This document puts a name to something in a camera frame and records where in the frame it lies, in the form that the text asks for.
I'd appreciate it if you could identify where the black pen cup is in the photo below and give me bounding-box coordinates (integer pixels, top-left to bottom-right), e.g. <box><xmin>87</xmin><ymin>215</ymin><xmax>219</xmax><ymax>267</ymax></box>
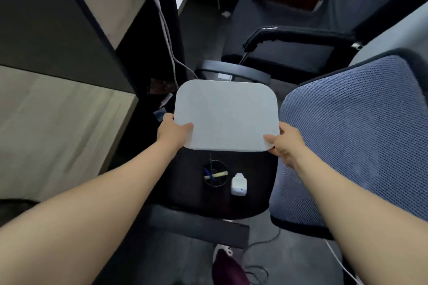
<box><xmin>204</xmin><ymin>160</ymin><xmax>228</xmax><ymax>188</ymax></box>

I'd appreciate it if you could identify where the white floor cable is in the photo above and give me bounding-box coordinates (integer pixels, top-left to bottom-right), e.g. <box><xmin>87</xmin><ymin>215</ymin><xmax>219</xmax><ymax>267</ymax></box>
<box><xmin>324</xmin><ymin>239</ymin><xmax>364</xmax><ymax>285</ymax></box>

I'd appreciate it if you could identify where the dark red shoe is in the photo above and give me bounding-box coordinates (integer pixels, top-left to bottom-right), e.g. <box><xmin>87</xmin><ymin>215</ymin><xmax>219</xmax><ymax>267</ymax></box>
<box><xmin>212</xmin><ymin>249</ymin><xmax>251</xmax><ymax>285</ymax></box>

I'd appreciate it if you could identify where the blue mesh office chair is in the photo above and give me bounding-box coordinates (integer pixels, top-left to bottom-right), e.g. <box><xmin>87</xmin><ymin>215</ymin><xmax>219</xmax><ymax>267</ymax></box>
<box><xmin>268</xmin><ymin>48</ymin><xmax>428</xmax><ymax>241</ymax></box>

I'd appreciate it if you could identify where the person's right forearm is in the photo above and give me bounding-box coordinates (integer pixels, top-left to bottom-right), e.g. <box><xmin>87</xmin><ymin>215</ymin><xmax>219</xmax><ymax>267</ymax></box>
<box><xmin>293</xmin><ymin>148</ymin><xmax>428</xmax><ymax>285</ymax></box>

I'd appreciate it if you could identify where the black floor cable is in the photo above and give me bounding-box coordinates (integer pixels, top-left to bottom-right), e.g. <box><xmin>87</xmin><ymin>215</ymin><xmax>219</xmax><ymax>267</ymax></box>
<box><xmin>242</xmin><ymin>226</ymin><xmax>282</xmax><ymax>285</ymax></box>

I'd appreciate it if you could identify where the black square storage stool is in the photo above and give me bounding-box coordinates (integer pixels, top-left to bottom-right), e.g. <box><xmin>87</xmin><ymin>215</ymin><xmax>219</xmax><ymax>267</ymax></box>
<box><xmin>151</xmin><ymin>146</ymin><xmax>279</xmax><ymax>220</ymax></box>

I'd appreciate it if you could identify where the dark grey office chair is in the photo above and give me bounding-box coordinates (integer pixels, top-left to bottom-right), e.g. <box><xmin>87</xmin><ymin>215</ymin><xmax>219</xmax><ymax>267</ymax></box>
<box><xmin>221</xmin><ymin>0</ymin><xmax>428</xmax><ymax>76</ymax></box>

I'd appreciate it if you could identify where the person's left hand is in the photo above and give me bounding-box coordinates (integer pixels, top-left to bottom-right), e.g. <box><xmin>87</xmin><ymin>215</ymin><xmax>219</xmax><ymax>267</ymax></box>
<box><xmin>157</xmin><ymin>113</ymin><xmax>194</xmax><ymax>152</ymax></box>

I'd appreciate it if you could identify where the person's right hand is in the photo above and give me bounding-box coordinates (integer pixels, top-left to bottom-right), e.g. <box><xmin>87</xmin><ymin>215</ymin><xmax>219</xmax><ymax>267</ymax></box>
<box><xmin>263</xmin><ymin>121</ymin><xmax>308</xmax><ymax>169</ymax></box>

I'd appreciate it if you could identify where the white plastic bottle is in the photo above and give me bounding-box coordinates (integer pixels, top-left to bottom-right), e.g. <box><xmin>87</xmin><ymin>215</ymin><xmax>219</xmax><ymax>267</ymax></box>
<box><xmin>230</xmin><ymin>173</ymin><xmax>248</xmax><ymax>197</ymax></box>

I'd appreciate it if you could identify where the white square lid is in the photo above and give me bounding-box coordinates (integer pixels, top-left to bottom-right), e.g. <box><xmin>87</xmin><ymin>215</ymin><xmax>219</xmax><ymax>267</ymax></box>
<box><xmin>174</xmin><ymin>79</ymin><xmax>280</xmax><ymax>153</ymax></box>

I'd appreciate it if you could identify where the person's left forearm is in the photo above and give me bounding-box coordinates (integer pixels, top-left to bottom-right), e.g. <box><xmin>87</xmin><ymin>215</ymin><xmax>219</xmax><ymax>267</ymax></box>
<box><xmin>0</xmin><ymin>139</ymin><xmax>179</xmax><ymax>285</ymax></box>

